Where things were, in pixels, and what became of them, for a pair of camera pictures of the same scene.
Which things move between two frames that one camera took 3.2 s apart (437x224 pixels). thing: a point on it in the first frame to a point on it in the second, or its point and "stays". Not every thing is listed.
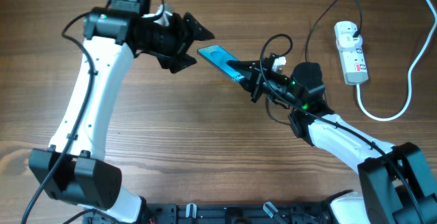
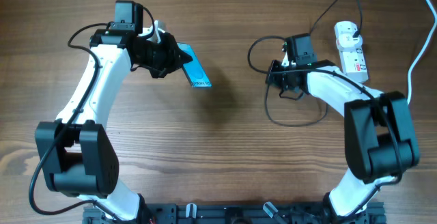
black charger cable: x=270 y=87 to x=311 y=31
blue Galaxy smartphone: x=217 y=57 to x=194 y=71
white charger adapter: x=347 y=40 stays
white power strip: x=351 y=52 stays
